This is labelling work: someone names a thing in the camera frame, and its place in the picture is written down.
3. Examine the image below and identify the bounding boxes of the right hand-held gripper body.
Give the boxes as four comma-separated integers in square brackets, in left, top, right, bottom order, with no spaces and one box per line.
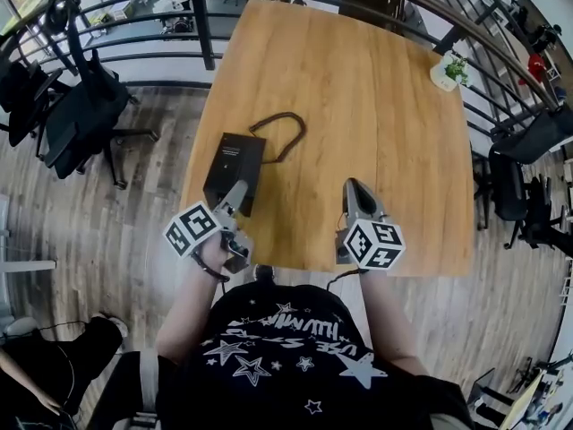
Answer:
[334,214,406,271]

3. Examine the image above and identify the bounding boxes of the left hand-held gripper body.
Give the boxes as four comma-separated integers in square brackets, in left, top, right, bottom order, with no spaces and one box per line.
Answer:
[163,201,255,276]

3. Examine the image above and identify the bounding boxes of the black box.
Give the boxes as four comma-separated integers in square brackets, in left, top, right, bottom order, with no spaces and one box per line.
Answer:
[202,131,269,218]

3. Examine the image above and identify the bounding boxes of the dark brown cord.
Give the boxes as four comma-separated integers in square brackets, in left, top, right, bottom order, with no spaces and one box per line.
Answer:
[248,111,308,165]

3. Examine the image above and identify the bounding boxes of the person's left forearm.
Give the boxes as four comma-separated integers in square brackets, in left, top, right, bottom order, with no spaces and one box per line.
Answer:
[154,257,229,365]

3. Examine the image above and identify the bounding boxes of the person's right forearm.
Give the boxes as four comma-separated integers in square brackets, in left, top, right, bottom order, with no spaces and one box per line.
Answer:
[357,269,432,378]

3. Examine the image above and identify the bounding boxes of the person's left hand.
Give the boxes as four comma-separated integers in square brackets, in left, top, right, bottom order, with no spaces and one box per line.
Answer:
[195,230,231,275]

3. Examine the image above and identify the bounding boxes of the black shoe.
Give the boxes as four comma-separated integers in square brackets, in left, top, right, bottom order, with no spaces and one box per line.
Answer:
[252,264,278,286]

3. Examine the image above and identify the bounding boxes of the black mesh office chair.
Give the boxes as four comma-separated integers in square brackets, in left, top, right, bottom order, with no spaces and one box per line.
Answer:
[487,107,573,223]
[0,58,64,160]
[469,143,493,232]
[523,175,573,259]

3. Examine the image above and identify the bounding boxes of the potted plant in white pot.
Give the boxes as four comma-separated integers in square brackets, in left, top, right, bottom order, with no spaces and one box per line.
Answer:
[429,51,471,92]

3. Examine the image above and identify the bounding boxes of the black office chair with headrest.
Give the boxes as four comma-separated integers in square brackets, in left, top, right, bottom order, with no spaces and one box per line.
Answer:
[42,0,160,191]

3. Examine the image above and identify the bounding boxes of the black star-print t-shirt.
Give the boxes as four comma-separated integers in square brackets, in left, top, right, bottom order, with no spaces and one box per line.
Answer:
[156,282,475,430]

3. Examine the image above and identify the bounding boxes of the black railing with wooden handrail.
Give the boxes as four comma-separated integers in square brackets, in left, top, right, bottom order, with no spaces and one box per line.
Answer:
[0,0,566,151]

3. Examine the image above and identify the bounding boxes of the cluttered work desk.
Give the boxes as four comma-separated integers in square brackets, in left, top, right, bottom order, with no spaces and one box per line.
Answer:
[465,349,573,430]

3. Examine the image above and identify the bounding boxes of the black wrist bracelet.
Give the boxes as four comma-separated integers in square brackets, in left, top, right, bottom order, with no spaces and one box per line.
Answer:
[190,249,232,284]

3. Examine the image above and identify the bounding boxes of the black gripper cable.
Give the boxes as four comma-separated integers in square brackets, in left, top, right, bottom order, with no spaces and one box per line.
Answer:
[325,268,371,291]

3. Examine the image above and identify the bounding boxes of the white desk frame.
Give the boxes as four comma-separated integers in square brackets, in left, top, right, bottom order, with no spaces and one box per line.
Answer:
[0,193,58,326]

